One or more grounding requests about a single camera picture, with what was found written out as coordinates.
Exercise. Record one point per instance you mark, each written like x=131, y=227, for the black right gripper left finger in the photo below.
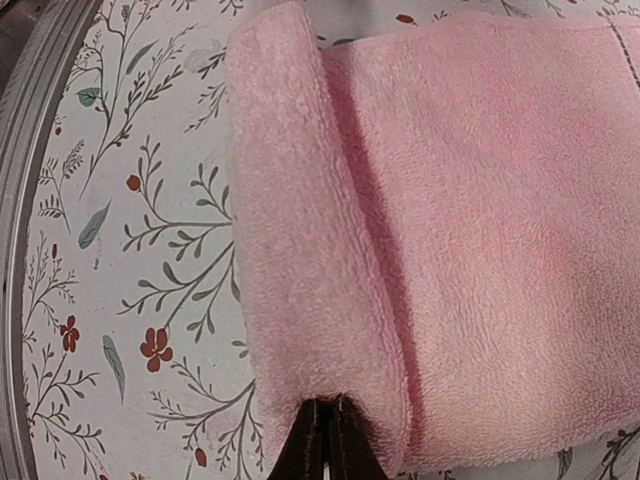
x=302, y=455

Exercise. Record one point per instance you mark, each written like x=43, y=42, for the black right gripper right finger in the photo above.
x=350, y=456

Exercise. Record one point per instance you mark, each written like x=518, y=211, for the pink towel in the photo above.
x=441, y=224

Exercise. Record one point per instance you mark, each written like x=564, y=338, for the front aluminium rail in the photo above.
x=39, y=41

